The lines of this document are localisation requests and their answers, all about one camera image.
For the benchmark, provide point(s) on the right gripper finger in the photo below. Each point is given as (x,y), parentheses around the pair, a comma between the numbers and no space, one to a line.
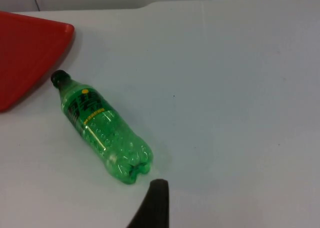
(155,208)

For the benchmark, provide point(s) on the green plastic bottle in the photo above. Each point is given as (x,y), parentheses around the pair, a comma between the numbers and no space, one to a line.
(105,128)

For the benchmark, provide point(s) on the red tray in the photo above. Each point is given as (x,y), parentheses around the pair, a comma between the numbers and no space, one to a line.
(27,60)

